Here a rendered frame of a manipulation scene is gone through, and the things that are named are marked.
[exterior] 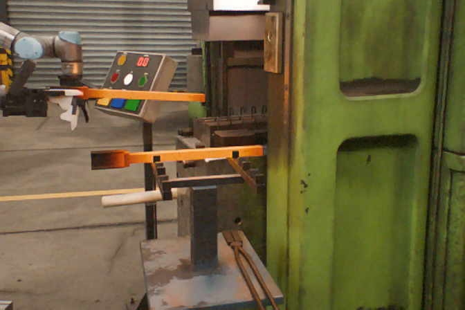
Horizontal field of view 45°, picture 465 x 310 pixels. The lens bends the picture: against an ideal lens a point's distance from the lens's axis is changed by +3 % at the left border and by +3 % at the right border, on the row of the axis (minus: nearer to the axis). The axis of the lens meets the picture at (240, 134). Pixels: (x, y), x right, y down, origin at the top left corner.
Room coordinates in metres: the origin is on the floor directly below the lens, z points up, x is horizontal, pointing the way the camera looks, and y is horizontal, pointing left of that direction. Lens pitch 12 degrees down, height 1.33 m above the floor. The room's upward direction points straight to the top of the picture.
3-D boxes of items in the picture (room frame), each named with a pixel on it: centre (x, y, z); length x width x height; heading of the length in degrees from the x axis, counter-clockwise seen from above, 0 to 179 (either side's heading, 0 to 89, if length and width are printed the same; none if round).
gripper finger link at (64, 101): (1.58, 0.50, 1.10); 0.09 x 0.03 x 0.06; 108
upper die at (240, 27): (1.95, -0.06, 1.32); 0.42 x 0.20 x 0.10; 111
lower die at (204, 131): (1.95, -0.06, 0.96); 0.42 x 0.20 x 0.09; 111
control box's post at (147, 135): (2.36, 0.41, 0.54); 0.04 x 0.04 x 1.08; 21
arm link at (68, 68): (2.04, 0.62, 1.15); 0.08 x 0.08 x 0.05
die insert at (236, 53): (1.94, -0.10, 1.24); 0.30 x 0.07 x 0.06; 111
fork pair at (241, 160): (1.30, 0.09, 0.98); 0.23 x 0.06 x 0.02; 104
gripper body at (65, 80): (2.04, 0.63, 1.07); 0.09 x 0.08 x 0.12; 86
